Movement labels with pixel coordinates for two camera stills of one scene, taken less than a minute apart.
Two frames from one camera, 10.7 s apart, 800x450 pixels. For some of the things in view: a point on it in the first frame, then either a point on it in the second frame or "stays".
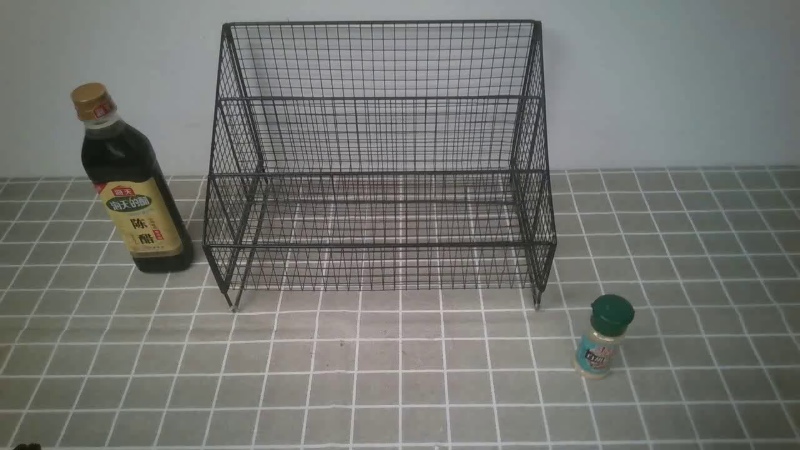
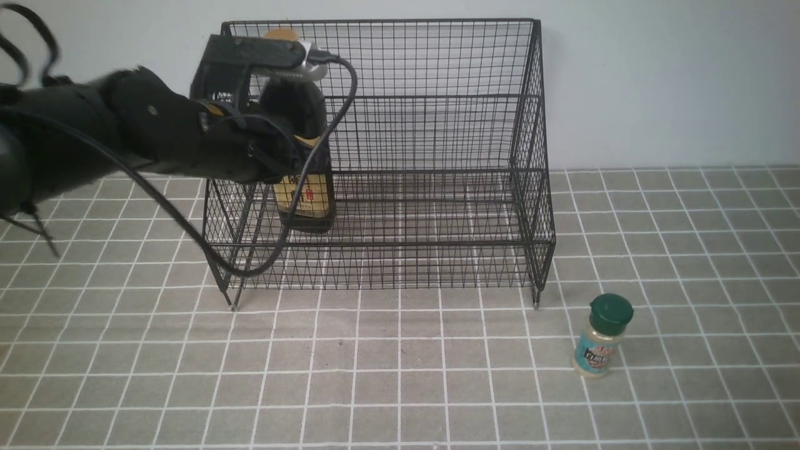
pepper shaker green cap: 610,317 stays
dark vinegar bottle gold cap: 126,170 -> 316,210
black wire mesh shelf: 380,156 stays
